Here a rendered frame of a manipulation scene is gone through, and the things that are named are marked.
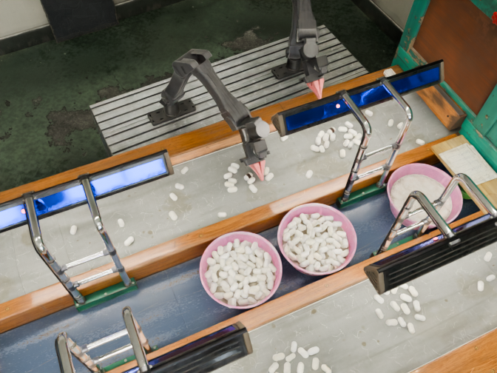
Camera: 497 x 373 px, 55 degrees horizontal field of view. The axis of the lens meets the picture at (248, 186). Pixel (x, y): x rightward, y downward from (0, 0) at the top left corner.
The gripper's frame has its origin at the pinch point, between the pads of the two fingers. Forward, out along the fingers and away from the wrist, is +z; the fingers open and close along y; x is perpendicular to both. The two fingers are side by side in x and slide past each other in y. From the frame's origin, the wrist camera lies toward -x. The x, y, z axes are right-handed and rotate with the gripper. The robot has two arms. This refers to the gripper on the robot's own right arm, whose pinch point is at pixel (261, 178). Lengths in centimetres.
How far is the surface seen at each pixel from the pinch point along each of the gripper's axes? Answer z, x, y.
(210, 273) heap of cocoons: 21.1, -15.6, -30.7
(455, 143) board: 11, -12, 75
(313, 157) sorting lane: -0.5, 2.9, 23.0
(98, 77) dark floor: -71, 161, -37
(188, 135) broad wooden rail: -22.3, 18.4, -17.4
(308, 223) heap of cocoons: 18.4, -13.4, 7.3
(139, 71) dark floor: -68, 158, -11
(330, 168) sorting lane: 5.0, -1.8, 26.4
